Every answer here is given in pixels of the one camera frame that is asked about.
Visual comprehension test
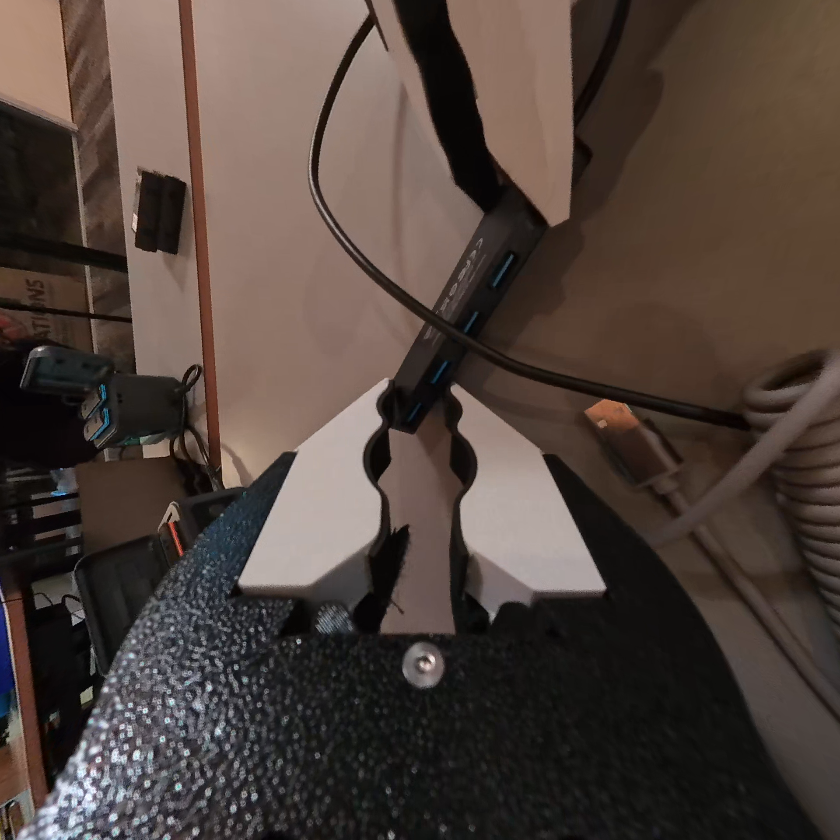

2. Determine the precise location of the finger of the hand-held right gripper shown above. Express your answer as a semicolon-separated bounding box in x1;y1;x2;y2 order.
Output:
365;0;506;211
446;0;581;229

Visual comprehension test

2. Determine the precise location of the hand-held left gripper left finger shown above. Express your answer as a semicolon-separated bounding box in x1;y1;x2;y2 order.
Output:
238;378;403;614

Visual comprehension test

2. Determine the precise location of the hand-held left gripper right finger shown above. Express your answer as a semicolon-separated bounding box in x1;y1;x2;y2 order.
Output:
445;384;609;621

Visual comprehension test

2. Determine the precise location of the black usb hub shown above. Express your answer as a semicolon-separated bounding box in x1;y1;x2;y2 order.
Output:
390;187;549;435

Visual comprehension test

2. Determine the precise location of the black hub cable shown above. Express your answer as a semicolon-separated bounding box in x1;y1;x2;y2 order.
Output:
307;0;753;432

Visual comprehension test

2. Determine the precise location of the power station with blue trim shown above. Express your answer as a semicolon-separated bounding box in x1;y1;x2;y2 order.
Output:
20;344;188;454

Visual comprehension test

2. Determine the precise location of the grey coiled usb cable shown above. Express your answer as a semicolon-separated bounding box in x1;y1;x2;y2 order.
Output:
583;348;840;723

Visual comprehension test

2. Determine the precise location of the black desk cable box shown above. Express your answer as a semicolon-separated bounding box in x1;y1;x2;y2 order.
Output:
133;166;189;256

